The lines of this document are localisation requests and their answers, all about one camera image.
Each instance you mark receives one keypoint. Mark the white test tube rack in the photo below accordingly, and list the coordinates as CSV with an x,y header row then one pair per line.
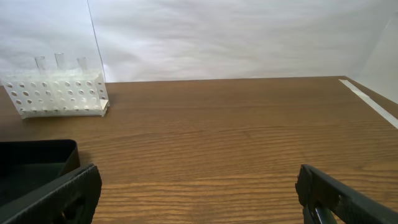
x,y
56,93

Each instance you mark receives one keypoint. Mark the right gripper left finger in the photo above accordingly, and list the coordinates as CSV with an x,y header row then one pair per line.
x,y
62,196

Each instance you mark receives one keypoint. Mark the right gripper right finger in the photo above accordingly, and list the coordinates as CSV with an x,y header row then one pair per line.
x,y
335,199

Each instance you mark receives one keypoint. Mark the black tray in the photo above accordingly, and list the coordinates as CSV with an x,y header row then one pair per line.
x,y
31,155

